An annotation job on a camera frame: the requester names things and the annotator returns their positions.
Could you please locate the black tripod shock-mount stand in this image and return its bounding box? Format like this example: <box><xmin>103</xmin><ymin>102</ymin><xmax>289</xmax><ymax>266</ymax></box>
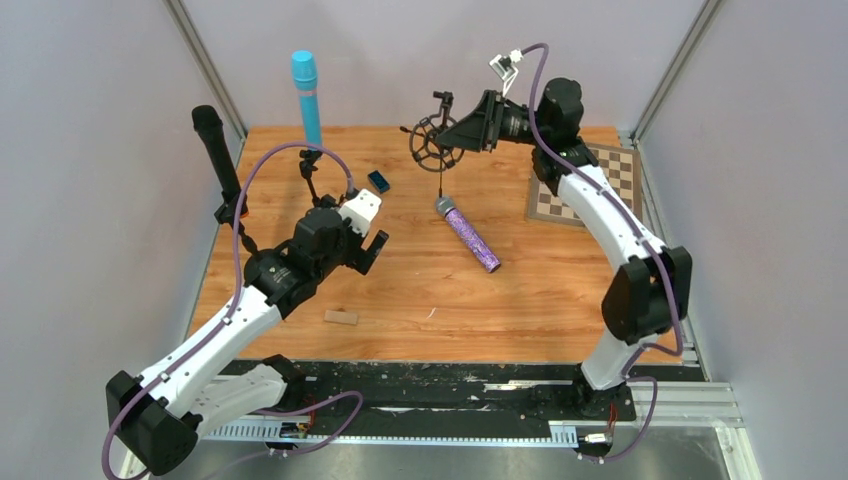
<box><xmin>399</xmin><ymin>91</ymin><xmax>465</xmax><ymax>198</ymax></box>

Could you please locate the black tripod clip mic stand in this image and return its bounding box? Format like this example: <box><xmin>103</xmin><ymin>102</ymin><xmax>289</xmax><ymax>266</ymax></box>
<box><xmin>298</xmin><ymin>148</ymin><xmax>352</xmax><ymax>210</ymax></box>

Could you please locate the black round-base mic stand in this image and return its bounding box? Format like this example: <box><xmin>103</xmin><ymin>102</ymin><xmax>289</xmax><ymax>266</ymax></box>
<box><xmin>213</xmin><ymin>192</ymin><xmax>266</xmax><ymax>256</ymax></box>

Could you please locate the blue microphone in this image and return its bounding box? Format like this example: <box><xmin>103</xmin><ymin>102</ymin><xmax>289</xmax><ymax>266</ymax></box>
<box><xmin>290</xmin><ymin>50</ymin><xmax>323</xmax><ymax>145</ymax></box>

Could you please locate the black microphone orange end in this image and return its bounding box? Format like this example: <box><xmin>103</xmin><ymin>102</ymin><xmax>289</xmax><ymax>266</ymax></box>
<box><xmin>191</xmin><ymin>105</ymin><xmax>241</xmax><ymax>224</ymax></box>

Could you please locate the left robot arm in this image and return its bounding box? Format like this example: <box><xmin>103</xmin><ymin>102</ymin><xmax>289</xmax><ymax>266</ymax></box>
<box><xmin>101</xmin><ymin>196</ymin><xmax>388</xmax><ymax>479</ymax></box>

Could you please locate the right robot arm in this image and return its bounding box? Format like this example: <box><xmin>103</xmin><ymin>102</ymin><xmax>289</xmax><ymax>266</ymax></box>
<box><xmin>430</xmin><ymin>77</ymin><xmax>693</xmax><ymax>391</ymax></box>

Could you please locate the blue toy brick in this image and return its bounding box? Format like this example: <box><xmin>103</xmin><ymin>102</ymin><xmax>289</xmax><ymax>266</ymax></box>
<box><xmin>367</xmin><ymin>170</ymin><xmax>390</xmax><ymax>194</ymax></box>

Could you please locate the small wooden block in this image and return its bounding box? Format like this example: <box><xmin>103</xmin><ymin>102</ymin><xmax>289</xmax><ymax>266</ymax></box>
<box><xmin>324</xmin><ymin>310</ymin><xmax>359</xmax><ymax>326</ymax></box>

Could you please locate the purple glitter microphone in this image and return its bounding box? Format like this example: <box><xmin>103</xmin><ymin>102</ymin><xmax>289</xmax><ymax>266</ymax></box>
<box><xmin>435</xmin><ymin>196</ymin><xmax>501</xmax><ymax>273</ymax></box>

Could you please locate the wooden chessboard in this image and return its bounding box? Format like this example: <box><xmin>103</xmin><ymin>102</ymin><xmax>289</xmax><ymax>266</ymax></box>
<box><xmin>525</xmin><ymin>143</ymin><xmax>643</xmax><ymax>229</ymax></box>

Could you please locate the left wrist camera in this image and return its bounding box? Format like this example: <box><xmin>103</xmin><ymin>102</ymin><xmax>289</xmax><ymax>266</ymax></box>
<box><xmin>338</xmin><ymin>189</ymin><xmax>382</xmax><ymax>238</ymax></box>

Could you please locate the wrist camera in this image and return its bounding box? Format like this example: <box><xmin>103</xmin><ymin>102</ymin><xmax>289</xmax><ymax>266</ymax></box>
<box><xmin>338</xmin><ymin>189</ymin><xmax>382</xmax><ymax>238</ymax></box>
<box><xmin>489</xmin><ymin>49</ymin><xmax>524</xmax><ymax>97</ymax></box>

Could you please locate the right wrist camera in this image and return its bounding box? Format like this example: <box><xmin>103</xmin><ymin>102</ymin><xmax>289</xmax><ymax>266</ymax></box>
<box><xmin>489</xmin><ymin>49</ymin><xmax>524</xmax><ymax>97</ymax></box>

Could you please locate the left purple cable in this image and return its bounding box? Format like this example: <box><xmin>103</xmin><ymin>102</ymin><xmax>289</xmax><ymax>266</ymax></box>
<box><xmin>100</xmin><ymin>142</ymin><xmax>366</xmax><ymax>480</ymax></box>

